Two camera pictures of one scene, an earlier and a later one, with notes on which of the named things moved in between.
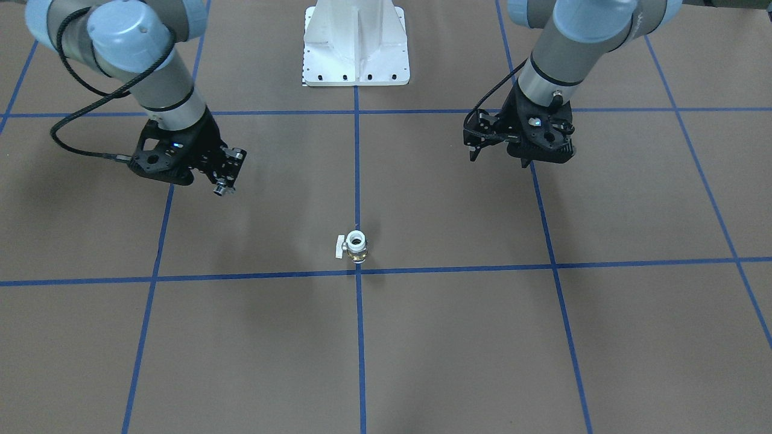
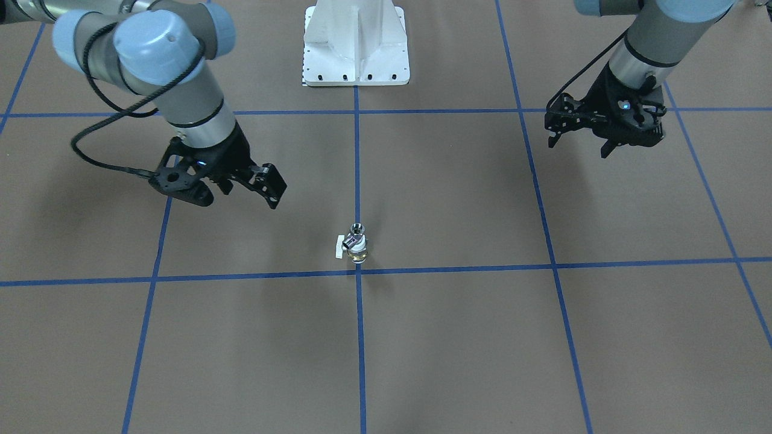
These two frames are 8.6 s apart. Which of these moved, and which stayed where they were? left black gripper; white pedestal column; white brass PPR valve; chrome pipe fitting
Moved: left black gripper; chrome pipe fitting
Stayed: white pedestal column; white brass PPR valve
